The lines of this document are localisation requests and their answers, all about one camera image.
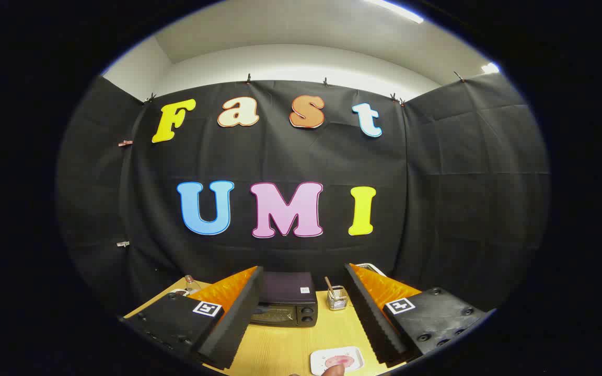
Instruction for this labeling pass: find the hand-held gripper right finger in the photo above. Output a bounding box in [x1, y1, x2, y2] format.
[344, 263, 490, 366]

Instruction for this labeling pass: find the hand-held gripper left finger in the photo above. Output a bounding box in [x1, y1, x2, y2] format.
[121, 265, 265, 370]

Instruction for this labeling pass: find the white square plate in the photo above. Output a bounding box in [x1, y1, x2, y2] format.
[310, 346, 365, 376]

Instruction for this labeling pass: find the white pop-up toaster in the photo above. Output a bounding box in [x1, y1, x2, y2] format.
[356, 263, 388, 278]

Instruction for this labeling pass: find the black toaster oven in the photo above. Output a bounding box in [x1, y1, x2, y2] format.
[250, 272, 318, 328]

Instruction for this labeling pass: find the metal wire basket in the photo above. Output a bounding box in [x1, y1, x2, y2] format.
[327, 285, 349, 311]

